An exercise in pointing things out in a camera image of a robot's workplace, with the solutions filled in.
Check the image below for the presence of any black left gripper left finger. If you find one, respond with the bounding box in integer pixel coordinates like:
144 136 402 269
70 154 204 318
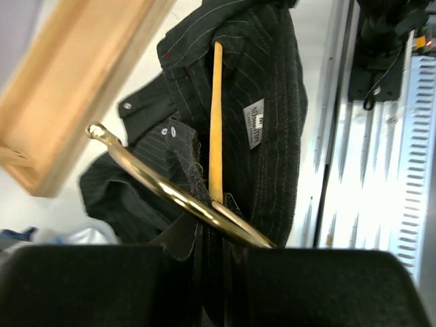
149 216 197 262

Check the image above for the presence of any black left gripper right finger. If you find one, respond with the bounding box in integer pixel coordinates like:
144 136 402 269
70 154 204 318
223 193 252 265

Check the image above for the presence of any hanger of black shirt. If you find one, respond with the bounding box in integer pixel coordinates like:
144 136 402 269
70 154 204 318
84 40 277 249

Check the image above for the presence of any blue plaid shirt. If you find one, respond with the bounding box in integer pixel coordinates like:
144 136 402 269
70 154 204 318
1 227 38 242

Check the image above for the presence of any black pinstripe shirt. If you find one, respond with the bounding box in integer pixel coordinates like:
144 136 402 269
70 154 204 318
80 0 309 327

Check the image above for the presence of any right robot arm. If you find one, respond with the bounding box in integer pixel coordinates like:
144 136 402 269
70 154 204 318
348 1 431 111

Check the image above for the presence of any white plastic laundry basket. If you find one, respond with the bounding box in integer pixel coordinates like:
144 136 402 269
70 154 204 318
33 227 119 245

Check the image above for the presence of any wooden clothes rack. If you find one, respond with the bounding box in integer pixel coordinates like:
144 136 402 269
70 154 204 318
1 1 173 198

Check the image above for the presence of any aluminium rail base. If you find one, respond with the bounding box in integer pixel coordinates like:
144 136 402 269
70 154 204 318
288 1 405 251

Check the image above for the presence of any white slotted cable duct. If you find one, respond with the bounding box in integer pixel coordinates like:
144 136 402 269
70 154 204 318
394 56 435 283

